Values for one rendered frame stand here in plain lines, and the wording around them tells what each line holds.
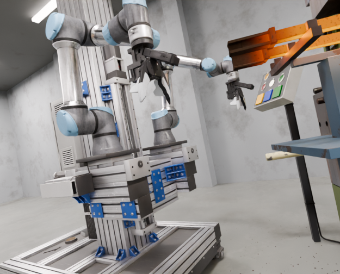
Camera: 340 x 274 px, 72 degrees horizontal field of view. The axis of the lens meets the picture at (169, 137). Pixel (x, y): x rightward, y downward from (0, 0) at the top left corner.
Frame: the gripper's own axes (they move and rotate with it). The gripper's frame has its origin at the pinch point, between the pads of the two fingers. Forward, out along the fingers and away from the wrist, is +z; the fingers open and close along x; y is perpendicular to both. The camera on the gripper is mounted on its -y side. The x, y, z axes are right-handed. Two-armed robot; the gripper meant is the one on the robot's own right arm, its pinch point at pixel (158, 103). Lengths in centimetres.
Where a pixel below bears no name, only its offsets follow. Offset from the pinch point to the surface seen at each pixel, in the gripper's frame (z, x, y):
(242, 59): -6.2, -7.5, -25.5
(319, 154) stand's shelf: 21.0, 2.4, -39.0
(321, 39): -6.4, -15.7, -44.0
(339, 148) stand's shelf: 20.0, 5.5, -42.5
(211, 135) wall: 9, -321, 127
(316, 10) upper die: -36, -73, -47
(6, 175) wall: 10, -281, 855
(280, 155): 31, -92, -15
